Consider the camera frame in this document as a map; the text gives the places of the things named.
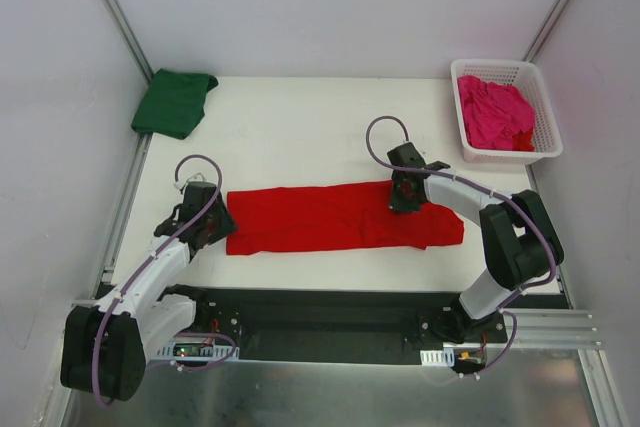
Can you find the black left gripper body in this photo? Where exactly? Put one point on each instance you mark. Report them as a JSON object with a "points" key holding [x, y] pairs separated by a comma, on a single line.
{"points": [[217, 226]]}

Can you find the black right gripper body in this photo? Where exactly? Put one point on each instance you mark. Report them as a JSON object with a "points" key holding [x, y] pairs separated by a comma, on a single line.
{"points": [[401, 199]]}

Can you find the red t shirt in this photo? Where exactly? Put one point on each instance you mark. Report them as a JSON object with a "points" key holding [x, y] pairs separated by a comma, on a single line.
{"points": [[334, 218]]}

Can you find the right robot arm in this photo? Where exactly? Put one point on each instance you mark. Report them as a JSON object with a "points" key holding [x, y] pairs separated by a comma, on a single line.
{"points": [[519, 241]]}

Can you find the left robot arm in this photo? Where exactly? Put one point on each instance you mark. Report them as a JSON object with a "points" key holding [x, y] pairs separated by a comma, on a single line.
{"points": [[107, 345]]}

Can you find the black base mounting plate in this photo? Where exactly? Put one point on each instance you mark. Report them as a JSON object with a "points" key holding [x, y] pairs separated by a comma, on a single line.
{"points": [[356, 327]]}

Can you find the pink t shirt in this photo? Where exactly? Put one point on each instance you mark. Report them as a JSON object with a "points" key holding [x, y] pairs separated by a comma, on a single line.
{"points": [[493, 113]]}

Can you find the folded green t shirt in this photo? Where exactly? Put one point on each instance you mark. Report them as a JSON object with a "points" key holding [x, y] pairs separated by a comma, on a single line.
{"points": [[173, 104]]}

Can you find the white plastic laundry basket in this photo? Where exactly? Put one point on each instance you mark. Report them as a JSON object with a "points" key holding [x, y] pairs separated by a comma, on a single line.
{"points": [[527, 78]]}

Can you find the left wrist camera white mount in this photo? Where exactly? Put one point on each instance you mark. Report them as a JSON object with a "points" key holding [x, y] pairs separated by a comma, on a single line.
{"points": [[180, 185]]}

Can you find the left white slotted cable duct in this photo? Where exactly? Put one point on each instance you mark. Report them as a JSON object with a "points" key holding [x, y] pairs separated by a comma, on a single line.
{"points": [[195, 352]]}

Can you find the white slotted cable duct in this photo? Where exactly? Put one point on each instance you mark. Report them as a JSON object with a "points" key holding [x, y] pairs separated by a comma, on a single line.
{"points": [[438, 358], [195, 352]]}

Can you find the right white slotted cable duct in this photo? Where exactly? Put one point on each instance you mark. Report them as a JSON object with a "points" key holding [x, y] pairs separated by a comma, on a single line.
{"points": [[438, 358]]}

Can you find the aluminium frame rail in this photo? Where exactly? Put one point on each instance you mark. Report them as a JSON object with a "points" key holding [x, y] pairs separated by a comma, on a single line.
{"points": [[531, 327]]}

